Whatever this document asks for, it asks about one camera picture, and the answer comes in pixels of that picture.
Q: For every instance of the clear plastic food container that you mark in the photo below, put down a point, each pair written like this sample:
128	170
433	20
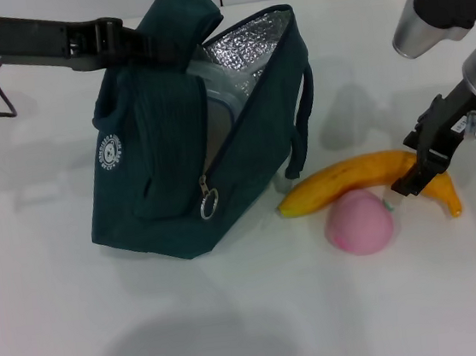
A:
218	120

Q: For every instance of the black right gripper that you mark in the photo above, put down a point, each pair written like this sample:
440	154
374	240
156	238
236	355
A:
447	124

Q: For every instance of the dark teal insulated lunch bag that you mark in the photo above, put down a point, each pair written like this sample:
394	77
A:
157	152

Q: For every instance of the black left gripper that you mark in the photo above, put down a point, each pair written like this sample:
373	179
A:
42	43

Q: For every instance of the yellow banana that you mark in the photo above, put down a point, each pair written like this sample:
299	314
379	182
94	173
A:
350	178

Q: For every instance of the pink toy peach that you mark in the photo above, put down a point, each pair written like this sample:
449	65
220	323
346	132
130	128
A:
357	226

